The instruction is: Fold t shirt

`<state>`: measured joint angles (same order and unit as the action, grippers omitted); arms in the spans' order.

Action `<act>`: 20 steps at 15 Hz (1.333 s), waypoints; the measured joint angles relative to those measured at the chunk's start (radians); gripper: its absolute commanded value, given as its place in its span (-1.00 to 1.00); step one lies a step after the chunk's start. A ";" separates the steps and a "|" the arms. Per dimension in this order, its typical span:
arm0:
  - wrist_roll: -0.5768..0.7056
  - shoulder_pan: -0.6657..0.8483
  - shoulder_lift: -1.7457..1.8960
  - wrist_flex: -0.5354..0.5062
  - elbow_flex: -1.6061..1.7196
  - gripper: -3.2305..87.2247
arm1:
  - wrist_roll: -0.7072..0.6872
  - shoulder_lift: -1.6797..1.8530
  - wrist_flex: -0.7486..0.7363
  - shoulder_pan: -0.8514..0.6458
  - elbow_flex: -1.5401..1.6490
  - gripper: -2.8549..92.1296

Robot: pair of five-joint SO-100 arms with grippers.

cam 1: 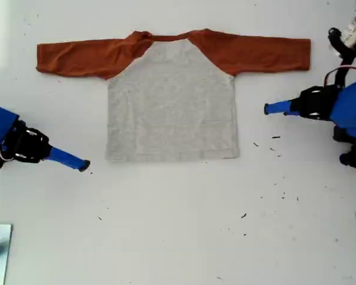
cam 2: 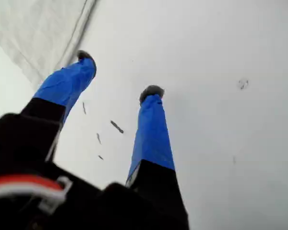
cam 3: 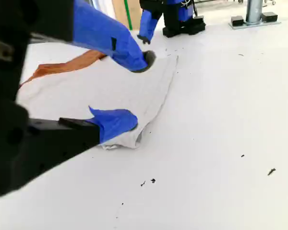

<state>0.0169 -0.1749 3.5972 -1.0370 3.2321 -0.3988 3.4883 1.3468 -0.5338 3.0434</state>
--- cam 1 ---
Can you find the grey shirt with brown sleeves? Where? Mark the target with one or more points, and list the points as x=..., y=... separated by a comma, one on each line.
x=172, y=112

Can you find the steel clamp plate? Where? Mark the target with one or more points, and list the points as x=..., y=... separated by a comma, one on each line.
x=1, y=252

